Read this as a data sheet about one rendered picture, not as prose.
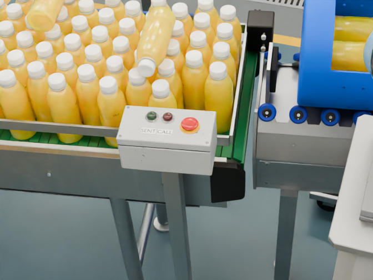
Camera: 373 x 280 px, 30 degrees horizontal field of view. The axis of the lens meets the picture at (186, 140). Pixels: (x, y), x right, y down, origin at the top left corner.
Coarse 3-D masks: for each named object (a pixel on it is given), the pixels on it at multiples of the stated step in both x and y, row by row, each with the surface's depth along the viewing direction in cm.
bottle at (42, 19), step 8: (40, 0) 169; (48, 0) 169; (56, 0) 171; (64, 0) 176; (32, 8) 167; (40, 8) 167; (48, 8) 168; (56, 8) 170; (32, 16) 168; (40, 16) 168; (48, 16) 167; (56, 16) 170; (32, 24) 170; (40, 24) 170; (48, 24) 169
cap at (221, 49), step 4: (216, 44) 165; (220, 44) 165; (224, 44) 165; (228, 44) 164; (216, 48) 164; (220, 48) 164; (224, 48) 164; (228, 48) 164; (216, 52) 163; (220, 52) 163; (224, 52) 163; (228, 52) 164; (216, 56) 165; (220, 56) 164; (224, 56) 164
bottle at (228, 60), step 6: (210, 60) 167; (216, 60) 165; (222, 60) 165; (228, 60) 165; (234, 60) 168; (228, 66) 166; (234, 66) 167; (228, 72) 166; (234, 72) 168; (234, 78) 170; (234, 84) 171; (234, 90) 172; (234, 96) 174
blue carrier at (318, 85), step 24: (312, 0) 151; (336, 0) 168; (360, 0) 167; (312, 24) 149; (312, 48) 149; (312, 72) 151; (336, 72) 150; (360, 72) 150; (312, 96) 156; (336, 96) 155; (360, 96) 153
